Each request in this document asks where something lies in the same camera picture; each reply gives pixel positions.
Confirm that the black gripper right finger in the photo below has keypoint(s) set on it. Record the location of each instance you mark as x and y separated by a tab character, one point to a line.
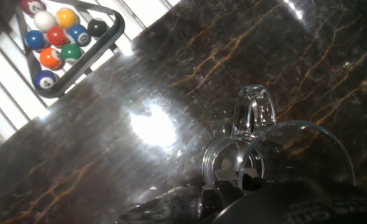
295	205

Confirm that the triangle rack of coloured balls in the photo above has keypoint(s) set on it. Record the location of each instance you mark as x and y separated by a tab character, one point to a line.
65	28

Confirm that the dark marble pattern mat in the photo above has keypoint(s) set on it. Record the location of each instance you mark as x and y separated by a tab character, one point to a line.
233	46

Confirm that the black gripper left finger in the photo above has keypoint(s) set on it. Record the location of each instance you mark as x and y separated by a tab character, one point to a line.
217	196

